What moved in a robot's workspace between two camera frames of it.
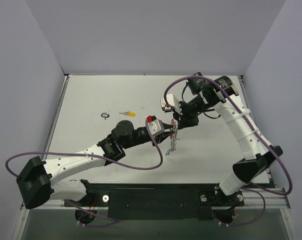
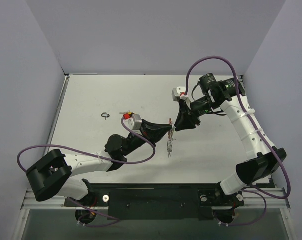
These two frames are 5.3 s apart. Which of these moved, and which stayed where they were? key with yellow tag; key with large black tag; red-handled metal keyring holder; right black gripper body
Moved: red-handled metal keyring holder
Stayed: key with large black tag; right black gripper body; key with yellow tag
